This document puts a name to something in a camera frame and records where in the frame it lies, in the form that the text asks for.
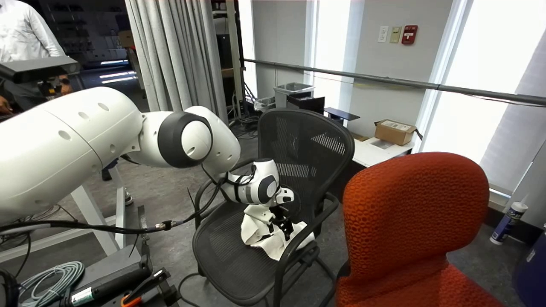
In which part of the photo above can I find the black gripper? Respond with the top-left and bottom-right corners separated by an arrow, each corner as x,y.
266,200 -> 298,238

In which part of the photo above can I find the white cloth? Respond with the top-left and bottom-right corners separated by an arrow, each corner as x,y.
238,202 -> 315,262

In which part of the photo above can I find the black mesh office chair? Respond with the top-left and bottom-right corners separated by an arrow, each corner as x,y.
191,107 -> 356,307

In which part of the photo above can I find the orange office chair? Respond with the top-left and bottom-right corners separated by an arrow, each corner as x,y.
332,149 -> 505,307

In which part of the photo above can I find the low white table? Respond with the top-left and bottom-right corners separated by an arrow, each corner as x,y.
351,134 -> 414,170

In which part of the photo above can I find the black box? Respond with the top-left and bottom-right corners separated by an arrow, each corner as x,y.
284,91 -> 325,115

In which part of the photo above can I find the dark flat shelf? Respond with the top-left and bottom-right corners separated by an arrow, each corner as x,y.
322,105 -> 361,127

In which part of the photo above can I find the cardboard box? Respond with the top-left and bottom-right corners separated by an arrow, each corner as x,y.
373,117 -> 418,146

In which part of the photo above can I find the metal shelf rack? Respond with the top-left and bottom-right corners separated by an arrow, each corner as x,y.
209,0 -> 247,108

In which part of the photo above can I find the beige curtain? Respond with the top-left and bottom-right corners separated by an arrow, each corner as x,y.
122,0 -> 230,125

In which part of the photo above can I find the white bottle with blue label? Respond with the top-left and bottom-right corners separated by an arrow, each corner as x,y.
489,199 -> 530,246

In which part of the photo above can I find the red fire alarm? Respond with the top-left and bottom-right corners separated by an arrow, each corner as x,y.
399,23 -> 419,47

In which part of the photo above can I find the blue recycling bin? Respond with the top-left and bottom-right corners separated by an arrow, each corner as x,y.
510,226 -> 546,307

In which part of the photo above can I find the bright window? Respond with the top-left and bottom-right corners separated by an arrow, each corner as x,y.
423,0 -> 546,194

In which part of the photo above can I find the person in white shirt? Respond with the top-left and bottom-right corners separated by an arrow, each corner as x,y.
0,0 -> 66,64

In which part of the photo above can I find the black clamp with orange handle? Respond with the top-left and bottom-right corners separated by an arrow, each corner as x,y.
66,262 -> 172,307

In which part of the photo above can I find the grey wall handrail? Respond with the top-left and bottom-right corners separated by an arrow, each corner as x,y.
242,55 -> 546,107

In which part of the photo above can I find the white metal stand frame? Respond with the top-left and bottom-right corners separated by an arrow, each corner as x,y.
0,183 -> 146,265

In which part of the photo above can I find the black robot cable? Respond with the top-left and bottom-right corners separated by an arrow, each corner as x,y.
0,163 -> 228,235

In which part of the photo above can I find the grey coiled cable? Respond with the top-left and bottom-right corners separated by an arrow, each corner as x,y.
17,258 -> 86,307

